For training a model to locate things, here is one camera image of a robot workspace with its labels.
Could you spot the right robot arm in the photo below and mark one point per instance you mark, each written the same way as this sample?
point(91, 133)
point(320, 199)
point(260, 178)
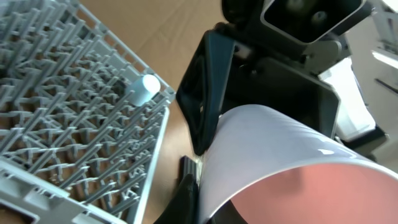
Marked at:
point(329, 59)

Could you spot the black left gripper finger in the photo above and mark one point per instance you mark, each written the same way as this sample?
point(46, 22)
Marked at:
point(182, 208)

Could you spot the grey plastic dishwasher rack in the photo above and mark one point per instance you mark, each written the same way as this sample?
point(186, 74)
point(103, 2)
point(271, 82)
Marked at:
point(73, 148)

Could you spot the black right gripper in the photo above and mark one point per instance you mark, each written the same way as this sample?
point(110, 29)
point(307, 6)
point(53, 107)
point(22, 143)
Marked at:
point(219, 79)

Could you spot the light blue plastic cup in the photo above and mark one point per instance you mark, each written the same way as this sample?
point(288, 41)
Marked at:
point(144, 88)

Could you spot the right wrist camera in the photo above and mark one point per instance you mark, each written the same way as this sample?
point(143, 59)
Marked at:
point(307, 21)

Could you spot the pink plastic cup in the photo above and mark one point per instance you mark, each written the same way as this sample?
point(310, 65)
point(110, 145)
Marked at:
point(274, 169)

